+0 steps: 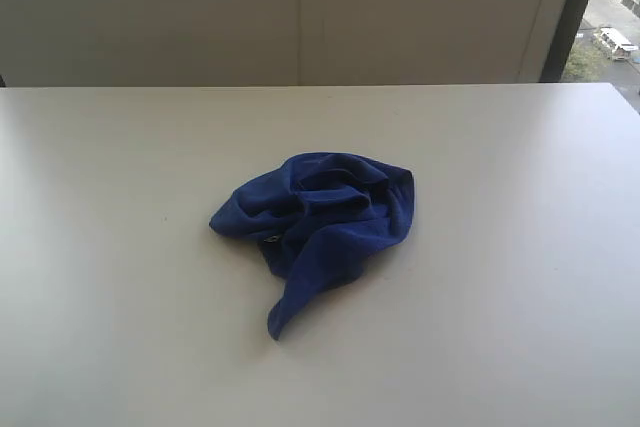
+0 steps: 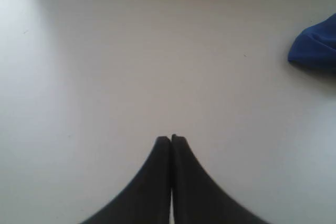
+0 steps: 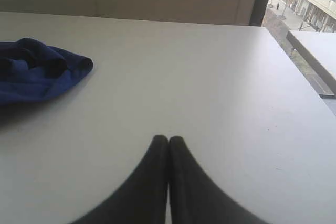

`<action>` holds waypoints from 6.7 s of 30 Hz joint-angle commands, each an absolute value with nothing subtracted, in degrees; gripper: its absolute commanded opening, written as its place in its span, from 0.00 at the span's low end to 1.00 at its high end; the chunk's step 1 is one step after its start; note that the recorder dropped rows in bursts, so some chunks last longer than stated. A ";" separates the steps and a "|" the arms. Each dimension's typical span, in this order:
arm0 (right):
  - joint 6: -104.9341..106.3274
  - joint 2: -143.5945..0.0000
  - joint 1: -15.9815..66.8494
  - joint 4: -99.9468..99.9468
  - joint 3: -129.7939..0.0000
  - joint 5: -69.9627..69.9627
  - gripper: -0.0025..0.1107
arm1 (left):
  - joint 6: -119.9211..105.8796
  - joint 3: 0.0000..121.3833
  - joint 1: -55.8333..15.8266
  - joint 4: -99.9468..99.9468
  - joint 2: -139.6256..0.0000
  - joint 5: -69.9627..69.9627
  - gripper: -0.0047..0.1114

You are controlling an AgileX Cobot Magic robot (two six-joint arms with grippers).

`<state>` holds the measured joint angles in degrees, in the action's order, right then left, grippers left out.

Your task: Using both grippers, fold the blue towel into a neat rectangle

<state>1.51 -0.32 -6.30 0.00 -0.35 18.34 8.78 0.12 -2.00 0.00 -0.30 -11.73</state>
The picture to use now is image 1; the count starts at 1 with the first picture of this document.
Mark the dark window frame post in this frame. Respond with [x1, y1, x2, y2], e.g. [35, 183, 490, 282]
[539, 0, 589, 83]

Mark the white vehicle outside window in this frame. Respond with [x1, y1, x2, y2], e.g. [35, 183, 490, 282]
[594, 27, 639, 61]

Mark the blue terry towel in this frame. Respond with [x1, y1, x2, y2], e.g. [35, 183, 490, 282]
[209, 152, 415, 339]

